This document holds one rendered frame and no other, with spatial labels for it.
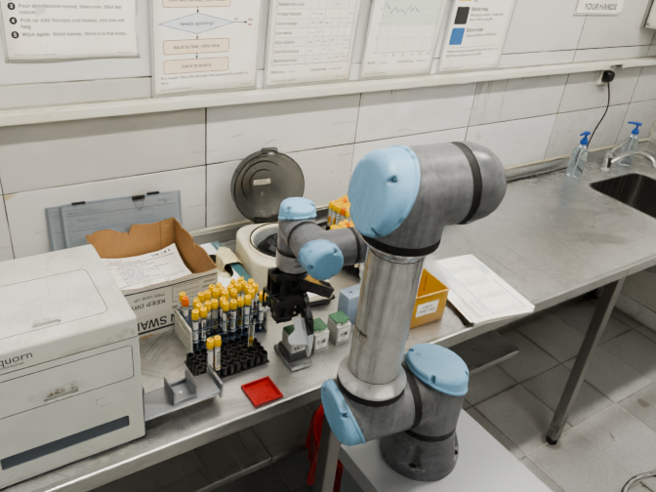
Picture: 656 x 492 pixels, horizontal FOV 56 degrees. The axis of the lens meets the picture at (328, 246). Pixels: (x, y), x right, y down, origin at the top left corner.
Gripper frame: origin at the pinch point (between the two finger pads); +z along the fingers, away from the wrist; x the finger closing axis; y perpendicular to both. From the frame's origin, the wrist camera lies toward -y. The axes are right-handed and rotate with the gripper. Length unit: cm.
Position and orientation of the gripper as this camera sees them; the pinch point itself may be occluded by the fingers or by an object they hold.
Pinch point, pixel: (294, 337)
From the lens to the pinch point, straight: 145.5
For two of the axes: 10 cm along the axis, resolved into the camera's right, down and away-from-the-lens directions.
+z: -1.0, 8.6, 5.0
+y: -8.4, 2.0, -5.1
